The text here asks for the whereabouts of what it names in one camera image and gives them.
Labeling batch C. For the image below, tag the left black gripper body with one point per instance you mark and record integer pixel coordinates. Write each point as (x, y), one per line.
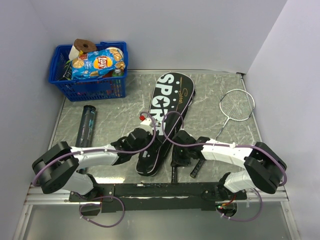
(135, 148)

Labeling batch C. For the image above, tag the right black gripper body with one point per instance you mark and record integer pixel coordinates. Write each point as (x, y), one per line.
(181, 156)

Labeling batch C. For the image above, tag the silver badminton racket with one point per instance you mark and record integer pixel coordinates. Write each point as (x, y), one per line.
(174, 174)
(236, 105)

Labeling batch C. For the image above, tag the black shuttlecock tube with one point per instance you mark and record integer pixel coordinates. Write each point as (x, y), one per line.
(86, 127)

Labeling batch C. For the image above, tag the black SPORT racket bag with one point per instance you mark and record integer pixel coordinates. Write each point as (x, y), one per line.
(173, 91)

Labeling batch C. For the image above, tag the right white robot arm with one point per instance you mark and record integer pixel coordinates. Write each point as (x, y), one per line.
(261, 167)

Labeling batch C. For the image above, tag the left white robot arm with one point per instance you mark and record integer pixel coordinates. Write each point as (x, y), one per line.
(57, 169)

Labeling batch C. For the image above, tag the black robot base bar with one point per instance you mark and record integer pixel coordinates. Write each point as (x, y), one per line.
(159, 196)

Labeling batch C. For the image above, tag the blue plastic shopping basket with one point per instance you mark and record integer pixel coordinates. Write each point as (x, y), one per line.
(104, 87)

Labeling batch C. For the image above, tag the blue Lays chips bag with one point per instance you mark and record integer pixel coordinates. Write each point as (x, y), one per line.
(97, 63)

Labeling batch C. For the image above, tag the dark green package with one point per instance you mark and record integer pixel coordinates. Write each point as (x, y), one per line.
(67, 72)

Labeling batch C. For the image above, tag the white paper towel roll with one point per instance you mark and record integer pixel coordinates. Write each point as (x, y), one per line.
(74, 53)

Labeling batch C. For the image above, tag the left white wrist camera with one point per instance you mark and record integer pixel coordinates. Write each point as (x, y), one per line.
(146, 124)

